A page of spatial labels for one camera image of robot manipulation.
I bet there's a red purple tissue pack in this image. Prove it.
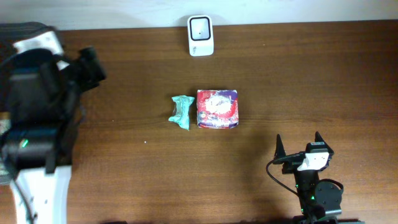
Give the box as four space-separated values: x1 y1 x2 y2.
197 90 239 129

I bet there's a teal packet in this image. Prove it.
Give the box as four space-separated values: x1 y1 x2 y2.
169 95 195 130

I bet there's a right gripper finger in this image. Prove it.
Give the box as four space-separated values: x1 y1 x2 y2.
315 131 325 143
274 134 286 160

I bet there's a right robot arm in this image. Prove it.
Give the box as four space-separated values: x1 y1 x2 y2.
266 132 361 224

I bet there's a white barcode scanner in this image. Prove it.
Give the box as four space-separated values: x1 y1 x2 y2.
187 15 214 57

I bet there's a grey plastic mesh basket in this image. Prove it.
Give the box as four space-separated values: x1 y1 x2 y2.
1 22 77 185

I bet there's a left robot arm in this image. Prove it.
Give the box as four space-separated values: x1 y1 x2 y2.
1 47 106 223

